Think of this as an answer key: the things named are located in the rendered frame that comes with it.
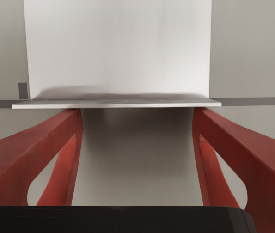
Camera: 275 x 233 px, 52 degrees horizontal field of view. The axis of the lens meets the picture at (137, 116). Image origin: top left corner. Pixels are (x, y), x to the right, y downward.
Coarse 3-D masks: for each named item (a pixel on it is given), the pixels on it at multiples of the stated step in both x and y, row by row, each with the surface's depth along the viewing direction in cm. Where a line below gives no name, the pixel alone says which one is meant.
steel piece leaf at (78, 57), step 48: (48, 0) 13; (96, 0) 13; (144, 0) 13; (192, 0) 13; (48, 48) 13; (96, 48) 13; (144, 48) 13; (192, 48) 13; (48, 96) 13; (96, 96) 13; (144, 96) 13; (192, 96) 13
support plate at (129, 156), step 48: (0, 0) 13; (240, 0) 13; (0, 48) 13; (240, 48) 13; (0, 96) 13; (240, 96) 13; (96, 144) 14; (144, 144) 14; (192, 144) 14; (96, 192) 14; (144, 192) 14; (192, 192) 14; (240, 192) 14
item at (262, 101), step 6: (0, 102) 14; (6, 102) 14; (12, 102) 14; (18, 102) 14; (222, 102) 14; (228, 102) 14; (234, 102) 14; (240, 102) 14; (246, 102) 14; (252, 102) 14; (258, 102) 14; (264, 102) 14; (270, 102) 14
